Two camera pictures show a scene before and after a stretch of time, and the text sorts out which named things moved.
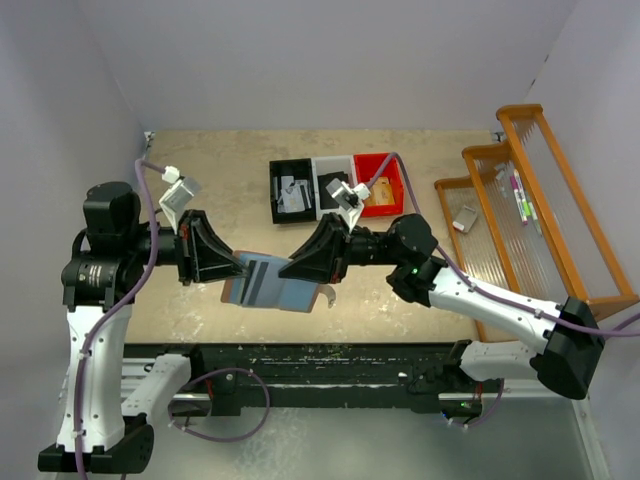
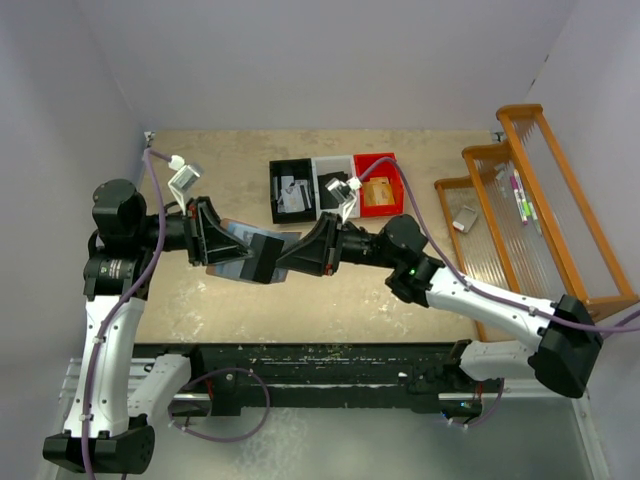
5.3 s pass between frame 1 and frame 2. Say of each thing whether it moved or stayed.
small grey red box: stayed
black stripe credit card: moved
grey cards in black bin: stayed
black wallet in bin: stayed
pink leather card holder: moved
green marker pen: stayed
